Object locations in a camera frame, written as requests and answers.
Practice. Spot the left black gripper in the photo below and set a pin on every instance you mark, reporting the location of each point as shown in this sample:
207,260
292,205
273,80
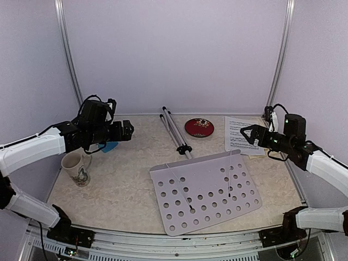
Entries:
118,136

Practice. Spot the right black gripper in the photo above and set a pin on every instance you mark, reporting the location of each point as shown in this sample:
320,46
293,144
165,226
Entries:
257,129

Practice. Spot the white sheet music page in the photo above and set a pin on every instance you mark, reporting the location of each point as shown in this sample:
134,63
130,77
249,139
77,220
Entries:
234,140

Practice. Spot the silver tripod stand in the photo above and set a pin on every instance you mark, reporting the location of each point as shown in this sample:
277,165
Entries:
180,142

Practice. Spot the white perforated music stand desk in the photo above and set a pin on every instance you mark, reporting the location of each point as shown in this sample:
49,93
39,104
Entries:
201,192

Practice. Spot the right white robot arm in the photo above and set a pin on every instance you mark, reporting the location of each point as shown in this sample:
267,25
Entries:
311,158

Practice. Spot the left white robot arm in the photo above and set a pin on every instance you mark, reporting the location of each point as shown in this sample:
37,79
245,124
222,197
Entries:
94,124

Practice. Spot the blue metronome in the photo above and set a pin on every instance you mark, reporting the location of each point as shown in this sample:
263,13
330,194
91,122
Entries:
110,145

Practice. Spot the yellowed sheet music page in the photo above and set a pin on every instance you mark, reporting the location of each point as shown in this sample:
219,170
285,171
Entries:
265,149

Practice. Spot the cream dragon mug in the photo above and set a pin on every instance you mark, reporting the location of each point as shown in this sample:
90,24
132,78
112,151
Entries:
77,165

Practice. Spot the red floral plate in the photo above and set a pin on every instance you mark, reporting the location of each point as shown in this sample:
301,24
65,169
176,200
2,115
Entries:
199,127

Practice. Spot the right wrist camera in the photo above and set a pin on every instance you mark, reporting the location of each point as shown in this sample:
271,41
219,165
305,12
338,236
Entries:
270,117

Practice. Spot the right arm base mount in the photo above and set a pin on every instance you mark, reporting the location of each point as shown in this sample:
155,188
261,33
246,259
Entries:
279,235

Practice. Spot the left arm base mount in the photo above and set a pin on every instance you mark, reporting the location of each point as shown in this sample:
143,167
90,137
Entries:
73,236

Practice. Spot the front aluminium rail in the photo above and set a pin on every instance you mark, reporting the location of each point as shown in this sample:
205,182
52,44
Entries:
116,245

